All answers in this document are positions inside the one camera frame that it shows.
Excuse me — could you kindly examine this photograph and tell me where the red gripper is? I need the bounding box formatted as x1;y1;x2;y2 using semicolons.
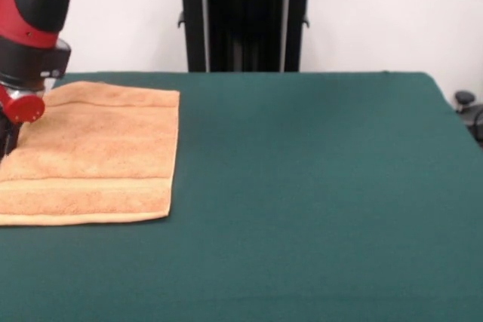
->
0;86;46;152

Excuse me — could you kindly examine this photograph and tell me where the orange terry towel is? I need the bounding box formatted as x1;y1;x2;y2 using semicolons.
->
0;80;180;227

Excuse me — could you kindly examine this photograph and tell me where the dark green table cloth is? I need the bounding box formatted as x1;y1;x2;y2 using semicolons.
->
0;70;483;322

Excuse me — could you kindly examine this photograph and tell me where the black office chair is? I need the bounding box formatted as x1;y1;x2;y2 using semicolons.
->
454;90;483;148

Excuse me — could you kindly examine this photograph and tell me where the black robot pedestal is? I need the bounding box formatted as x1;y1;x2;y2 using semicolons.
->
165;0;326;73

